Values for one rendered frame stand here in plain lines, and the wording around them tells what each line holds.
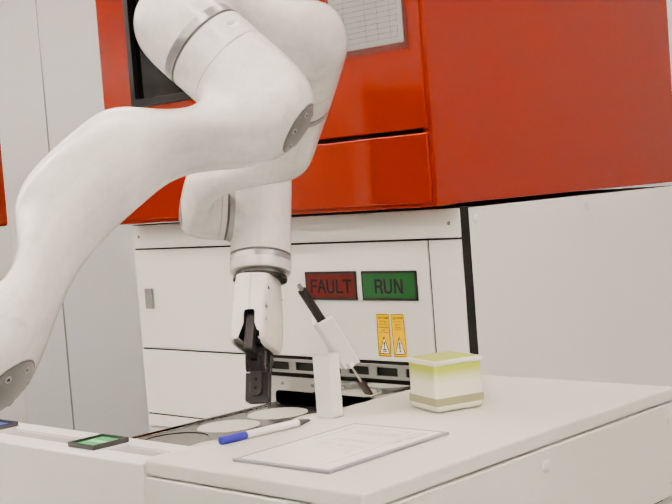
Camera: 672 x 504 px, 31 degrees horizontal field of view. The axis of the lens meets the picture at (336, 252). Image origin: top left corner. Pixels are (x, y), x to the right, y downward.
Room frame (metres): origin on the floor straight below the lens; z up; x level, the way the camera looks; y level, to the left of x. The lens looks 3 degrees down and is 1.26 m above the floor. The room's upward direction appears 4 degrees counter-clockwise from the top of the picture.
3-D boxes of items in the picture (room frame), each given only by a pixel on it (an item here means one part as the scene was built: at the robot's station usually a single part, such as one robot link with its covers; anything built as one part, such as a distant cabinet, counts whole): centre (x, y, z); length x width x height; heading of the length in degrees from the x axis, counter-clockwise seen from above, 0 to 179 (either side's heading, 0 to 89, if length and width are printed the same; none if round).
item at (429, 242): (2.16, 0.10, 1.02); 0.82 x 0.03 x 0.40; 46
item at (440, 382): (1.61, -0.13, 1.00); 0.07 x 0.07 x 0.07; 26
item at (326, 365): (1.61, 0.01, 1.03); 0.06 x 0.04 x 0.13; 136
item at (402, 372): (2.03, -0.02, 0.96); 0.44 x 0.01 x 0.02; 46
